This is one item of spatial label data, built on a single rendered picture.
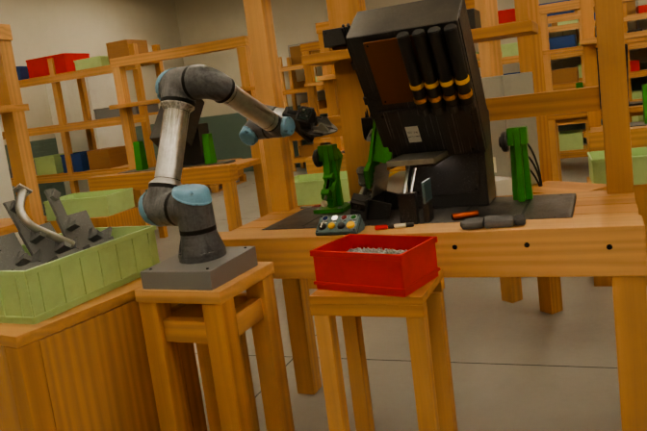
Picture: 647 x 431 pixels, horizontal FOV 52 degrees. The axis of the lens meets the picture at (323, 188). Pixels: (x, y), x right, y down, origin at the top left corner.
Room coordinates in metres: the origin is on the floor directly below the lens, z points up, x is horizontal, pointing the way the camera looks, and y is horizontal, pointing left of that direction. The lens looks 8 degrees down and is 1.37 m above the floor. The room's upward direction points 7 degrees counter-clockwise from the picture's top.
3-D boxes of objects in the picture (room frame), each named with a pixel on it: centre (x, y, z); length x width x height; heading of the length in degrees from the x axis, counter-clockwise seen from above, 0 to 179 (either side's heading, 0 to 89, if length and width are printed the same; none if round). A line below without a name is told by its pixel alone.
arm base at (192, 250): (2.06, 0.41, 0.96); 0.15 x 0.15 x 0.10
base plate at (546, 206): (2.42, -0.33, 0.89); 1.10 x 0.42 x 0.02; 66
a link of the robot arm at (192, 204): (2.06, 0.42, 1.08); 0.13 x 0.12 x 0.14; 56
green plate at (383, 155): (2.39, -0.24, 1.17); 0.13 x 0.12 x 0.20; 66
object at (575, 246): (2.16, -0.22, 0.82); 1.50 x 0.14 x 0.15; 66
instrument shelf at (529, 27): (2.65, -0.44, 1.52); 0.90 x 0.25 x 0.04; 66
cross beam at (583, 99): (2.75, -0.48, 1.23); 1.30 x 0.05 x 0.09; 66
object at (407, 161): (2.29, -0.37, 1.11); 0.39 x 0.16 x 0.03; 156
